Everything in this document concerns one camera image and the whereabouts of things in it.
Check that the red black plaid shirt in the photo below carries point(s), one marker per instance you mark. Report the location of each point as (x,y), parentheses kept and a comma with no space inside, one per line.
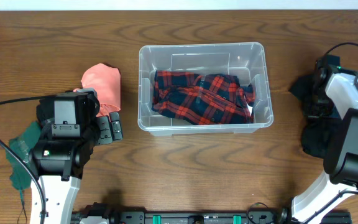
(203,99)

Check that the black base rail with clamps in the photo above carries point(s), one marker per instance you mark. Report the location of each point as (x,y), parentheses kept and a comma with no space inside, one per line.
(103,213)

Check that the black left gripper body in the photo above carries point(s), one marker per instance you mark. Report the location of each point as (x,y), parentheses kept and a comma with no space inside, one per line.
(89,125)

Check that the salmon pink folded cloth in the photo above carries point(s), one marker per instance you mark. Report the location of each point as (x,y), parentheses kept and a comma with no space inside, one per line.
(106,81)

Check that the black garment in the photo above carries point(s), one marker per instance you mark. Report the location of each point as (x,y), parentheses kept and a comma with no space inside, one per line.
(322,120)

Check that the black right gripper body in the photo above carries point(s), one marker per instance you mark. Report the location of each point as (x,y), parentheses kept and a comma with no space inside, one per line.
(317,105)

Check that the black folded cloth left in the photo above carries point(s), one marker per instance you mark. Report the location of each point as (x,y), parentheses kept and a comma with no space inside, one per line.
(45,114)

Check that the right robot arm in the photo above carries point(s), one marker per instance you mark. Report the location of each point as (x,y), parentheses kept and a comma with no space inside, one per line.
(339,178)

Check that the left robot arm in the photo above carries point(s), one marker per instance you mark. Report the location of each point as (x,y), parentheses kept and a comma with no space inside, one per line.
(58,166)

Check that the clear plastic storage container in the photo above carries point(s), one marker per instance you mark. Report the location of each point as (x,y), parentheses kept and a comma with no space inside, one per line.
(244,60)

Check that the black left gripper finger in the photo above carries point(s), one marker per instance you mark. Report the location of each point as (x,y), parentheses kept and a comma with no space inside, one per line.
(105,130)
(116,126)

